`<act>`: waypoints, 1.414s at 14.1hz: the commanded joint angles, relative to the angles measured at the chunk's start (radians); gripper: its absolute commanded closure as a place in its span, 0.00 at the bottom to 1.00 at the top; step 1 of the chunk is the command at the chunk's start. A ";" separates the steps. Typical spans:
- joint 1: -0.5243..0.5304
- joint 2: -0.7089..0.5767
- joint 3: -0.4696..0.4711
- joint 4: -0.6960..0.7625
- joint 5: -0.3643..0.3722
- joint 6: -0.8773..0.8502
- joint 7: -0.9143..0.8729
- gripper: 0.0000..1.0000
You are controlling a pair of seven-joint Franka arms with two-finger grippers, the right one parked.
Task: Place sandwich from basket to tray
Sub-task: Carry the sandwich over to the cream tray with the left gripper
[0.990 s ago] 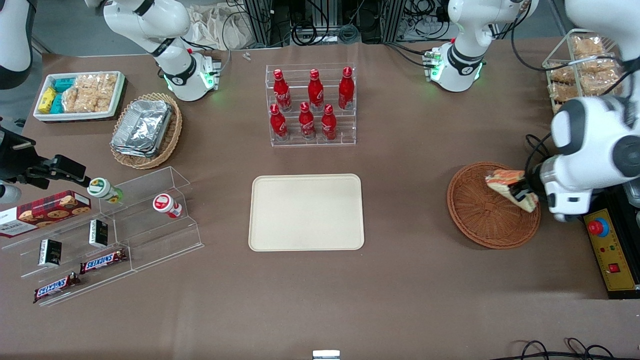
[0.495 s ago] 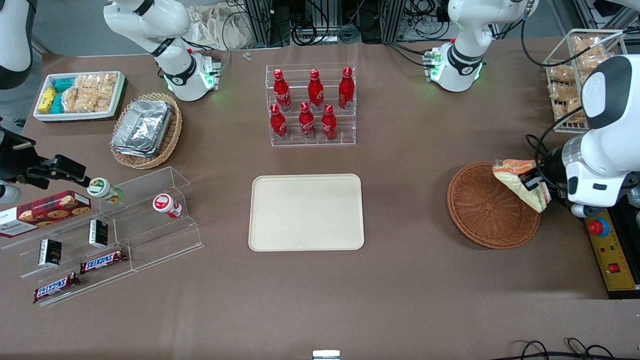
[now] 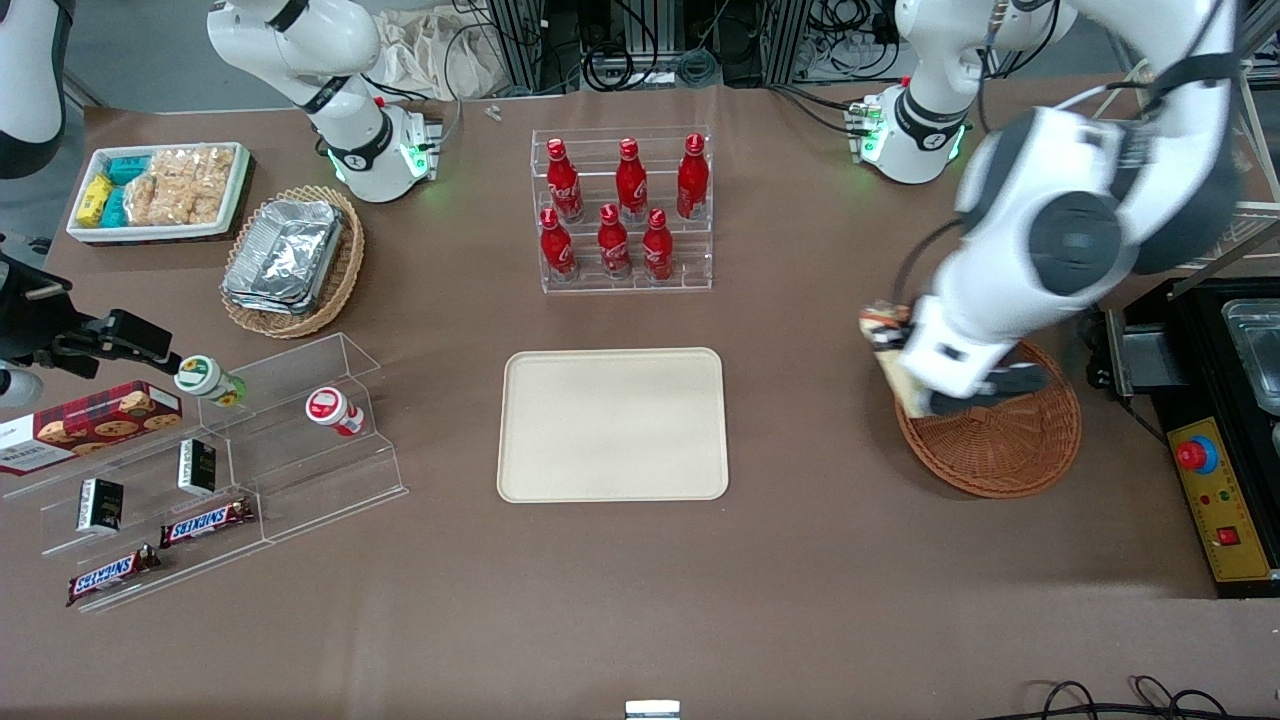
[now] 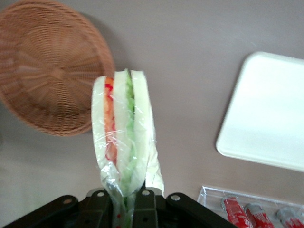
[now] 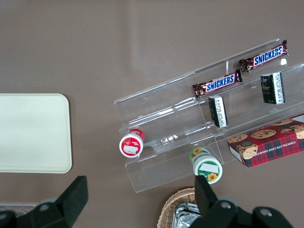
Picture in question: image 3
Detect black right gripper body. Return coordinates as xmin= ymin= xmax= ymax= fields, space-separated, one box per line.
xmin=0 ymin=255 xmax=111 ymax=379

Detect triangular sandwich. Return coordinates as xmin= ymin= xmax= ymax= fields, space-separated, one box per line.
xmin=858 ymin=303 xmax=936 ymax=419

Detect white rectangular snack tray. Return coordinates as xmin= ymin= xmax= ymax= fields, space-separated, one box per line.
xmin=66 ymin=142 xmax=252 ymax=244

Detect round brown wicker basket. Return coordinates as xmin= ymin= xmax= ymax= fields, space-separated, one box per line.
xmin=895 ymin=340 xmax=1083 ymax=499

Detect oval light wicker basket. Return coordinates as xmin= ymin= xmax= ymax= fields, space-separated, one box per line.
xmin=219 ymin=185 xmax=366 ymax=339

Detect beige plastic tray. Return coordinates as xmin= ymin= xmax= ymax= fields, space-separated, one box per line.
xmin=497 ymin=347 xmax=730 ymax=503

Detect green lid drink bottle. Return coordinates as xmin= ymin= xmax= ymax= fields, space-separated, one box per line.
xmin=174 ymin=355 xmax=248 ymax=409

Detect red chocolate chip cookie box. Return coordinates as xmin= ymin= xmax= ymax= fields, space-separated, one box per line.
xmin=0 ymin=381 xmax=185 ymax=478

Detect small black box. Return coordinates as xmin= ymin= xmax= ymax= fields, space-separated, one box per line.
xmin=77 ymin=477 xmax=126 ymax=535
xmin=178 ymin=438 xmax=219 ymax=498

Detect yellow snack packet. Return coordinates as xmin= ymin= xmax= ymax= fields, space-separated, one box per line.
xmin=76 ymin=174 xmax=115 ymax=228

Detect clear bag of crackers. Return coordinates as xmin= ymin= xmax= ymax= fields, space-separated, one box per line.
xmin=124 ymin=150 xmax=193 ymax=227
xmin=186 ymin=147 xmax=237 ymax=224

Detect stack of foil trays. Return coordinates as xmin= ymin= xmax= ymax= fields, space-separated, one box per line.
xmin=222 ymin=198 xmax=347 ymax=317

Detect snickers chocolate bar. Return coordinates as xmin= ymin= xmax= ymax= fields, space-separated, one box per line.
xmin=160 ymin=496 xmax=257 ymax=550
xmin=66 ymin=544 xmax=162 ymax=609

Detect red lid drink bottle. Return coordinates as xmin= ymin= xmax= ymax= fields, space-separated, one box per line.
xmin=305 ymin=386 xmax=367 ymax=439

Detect clear acrylic stepped shelf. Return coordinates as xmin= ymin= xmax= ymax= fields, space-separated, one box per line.
xmin=0 ymin=332 xmax=409 ymax=615

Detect black appliance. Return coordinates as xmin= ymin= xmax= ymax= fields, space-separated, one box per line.
xmin=1085 ymin=278 xmax=1280 ymax=601

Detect red cola bottle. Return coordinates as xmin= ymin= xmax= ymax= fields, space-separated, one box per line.
xmin=539 ymin=208 xmax=577 ymax=282
xmin=676 ymin=133 xmax=711 ymax=222
xmin=545 ymin=138 xmax=585 ymax=224
xmin=597 ymin=204 xmax=634 ymax=281
xmin=641 ymin=208 xmax=676 ymax=283
xmin=614 ymin=138 xmax=649 ymax=224

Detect clear acrylic bottle rack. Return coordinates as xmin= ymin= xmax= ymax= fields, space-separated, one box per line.
xmin=530 ymin=127 xmax=714 ymax=294

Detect metal pan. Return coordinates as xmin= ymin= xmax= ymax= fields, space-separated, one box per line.
xmin=1221 ymin=298 xmax=1280 ymax=414

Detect yellow emergency stop control box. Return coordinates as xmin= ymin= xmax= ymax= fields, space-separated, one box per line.
xmin=1166 ymin=418 xmax=1280 ymax=585

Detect white cloth bag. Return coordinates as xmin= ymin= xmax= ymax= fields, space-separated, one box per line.
xmin=372 ymin=5 xmax=507 ymax=102

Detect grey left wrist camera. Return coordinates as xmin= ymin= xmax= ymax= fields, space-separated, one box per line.
xmin=908 ymin=364 xmax=1048 ymax=419

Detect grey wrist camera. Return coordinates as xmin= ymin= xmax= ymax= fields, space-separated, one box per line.
xmin=908 ymin=364 xmax=1048 ymax=419
xmin=0 ymin=366 xmax=44 ymax=409

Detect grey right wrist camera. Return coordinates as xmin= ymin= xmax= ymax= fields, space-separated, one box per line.
xmin=0 ymin=366 xmax=44 ymax=409

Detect white wire rack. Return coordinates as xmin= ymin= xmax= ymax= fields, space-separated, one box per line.
xmin=1165 ymin=55 xmax=1280 ymax=301

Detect coiled black cables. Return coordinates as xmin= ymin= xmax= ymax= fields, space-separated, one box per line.
xmin=583 ymin=38 xmax=723 ymax=93

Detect black cable on floor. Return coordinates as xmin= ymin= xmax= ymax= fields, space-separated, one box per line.
xmin=1003 ymin=675 xmax=1280 ymax=720

